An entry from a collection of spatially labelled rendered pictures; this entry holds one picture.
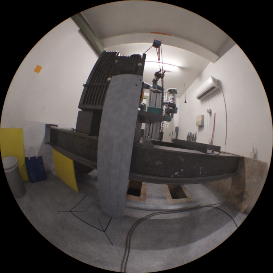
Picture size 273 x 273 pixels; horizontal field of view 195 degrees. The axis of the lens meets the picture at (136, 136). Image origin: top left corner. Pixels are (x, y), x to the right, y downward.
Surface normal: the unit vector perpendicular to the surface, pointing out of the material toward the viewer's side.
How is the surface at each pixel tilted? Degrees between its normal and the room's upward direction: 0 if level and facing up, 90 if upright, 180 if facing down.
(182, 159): 90
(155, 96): 90
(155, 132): 90
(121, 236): 0
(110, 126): 90
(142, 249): 0
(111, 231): 10
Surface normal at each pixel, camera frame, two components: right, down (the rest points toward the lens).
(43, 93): 0.98, 0.14
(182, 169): -0.13, 0.03
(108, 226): 0.32, -0.95
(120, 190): 0.08, 0.06
